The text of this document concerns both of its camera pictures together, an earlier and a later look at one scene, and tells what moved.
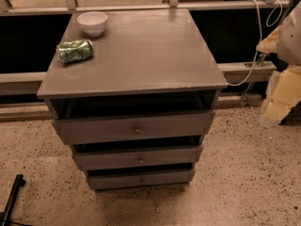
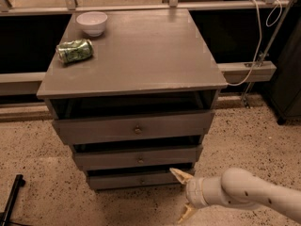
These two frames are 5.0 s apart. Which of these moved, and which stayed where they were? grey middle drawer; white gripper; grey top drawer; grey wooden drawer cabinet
Moved: white gripper
Stayed: grey top drawer; grey middle drawer; grey wooden drawer cabinet
